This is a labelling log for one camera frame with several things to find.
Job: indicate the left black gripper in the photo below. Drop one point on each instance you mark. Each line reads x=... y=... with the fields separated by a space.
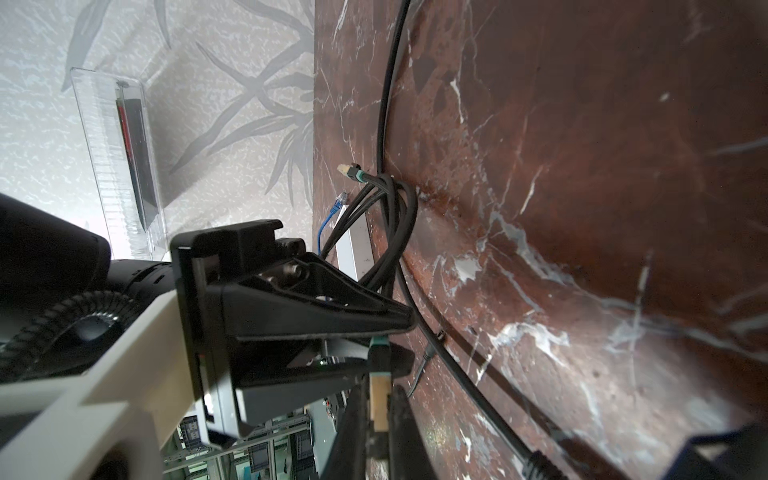
x=220 y=292

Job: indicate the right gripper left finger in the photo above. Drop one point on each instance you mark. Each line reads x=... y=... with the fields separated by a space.
x=348 y=456

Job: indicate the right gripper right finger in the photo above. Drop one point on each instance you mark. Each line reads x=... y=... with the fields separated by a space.
x=407 y=457

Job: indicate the black network switch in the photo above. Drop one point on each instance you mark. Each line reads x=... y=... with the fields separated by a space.
x=739 y=454

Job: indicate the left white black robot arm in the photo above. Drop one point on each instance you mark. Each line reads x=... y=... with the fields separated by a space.
x=98 y=380

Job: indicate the clear plastic wall tray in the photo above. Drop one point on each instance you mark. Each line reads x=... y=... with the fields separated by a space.
x=115 y=123

